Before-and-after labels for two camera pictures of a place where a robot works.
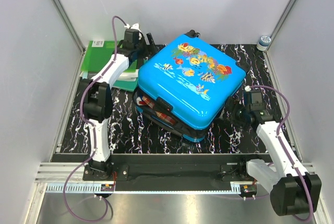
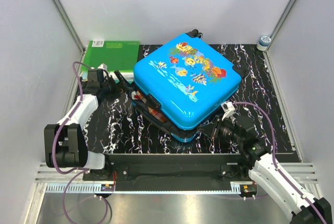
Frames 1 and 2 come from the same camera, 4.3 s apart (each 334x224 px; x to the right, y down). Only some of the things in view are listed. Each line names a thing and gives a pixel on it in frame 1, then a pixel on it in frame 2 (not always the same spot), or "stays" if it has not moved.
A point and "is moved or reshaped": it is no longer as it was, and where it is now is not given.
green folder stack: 98,53 stays
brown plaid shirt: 142,100 to 136,95
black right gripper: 232,104 to 214,126
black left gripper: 150,50 to 122,86
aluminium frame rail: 58,2 stays
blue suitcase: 186,82 is moved or reshaped
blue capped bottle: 263,43 stays
